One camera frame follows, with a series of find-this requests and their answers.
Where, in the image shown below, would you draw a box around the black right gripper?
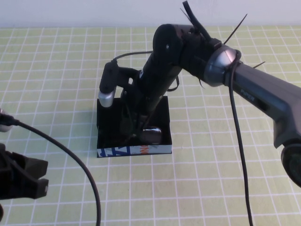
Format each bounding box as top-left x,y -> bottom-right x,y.
119,60 -> 181,142

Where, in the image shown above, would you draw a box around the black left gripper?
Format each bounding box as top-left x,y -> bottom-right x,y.
0,143 -> 49,201

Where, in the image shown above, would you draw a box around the black frame glasses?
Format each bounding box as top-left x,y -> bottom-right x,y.
141,127 -> 163,144

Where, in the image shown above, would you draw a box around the black glasses case box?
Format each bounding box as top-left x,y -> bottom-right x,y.
96,95 -> 173,159

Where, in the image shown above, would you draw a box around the long black zip tie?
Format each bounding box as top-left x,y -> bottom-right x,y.
224,13 -> 248,45

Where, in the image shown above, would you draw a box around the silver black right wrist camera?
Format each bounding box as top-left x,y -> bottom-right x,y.
98,61 -> 118,108

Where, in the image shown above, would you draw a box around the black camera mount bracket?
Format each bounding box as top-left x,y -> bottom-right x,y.
116,67 -> 142,91

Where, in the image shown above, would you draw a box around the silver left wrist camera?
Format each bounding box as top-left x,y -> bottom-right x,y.
0,108 -> 14,133

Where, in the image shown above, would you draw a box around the black left camera cable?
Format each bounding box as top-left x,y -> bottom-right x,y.
9,117 -> 102,226

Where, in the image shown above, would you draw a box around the thin black camera cable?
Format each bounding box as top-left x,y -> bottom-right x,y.
111,50 -> 155,65

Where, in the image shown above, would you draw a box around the black cable with plug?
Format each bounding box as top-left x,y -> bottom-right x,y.
182,0 -> 223,48

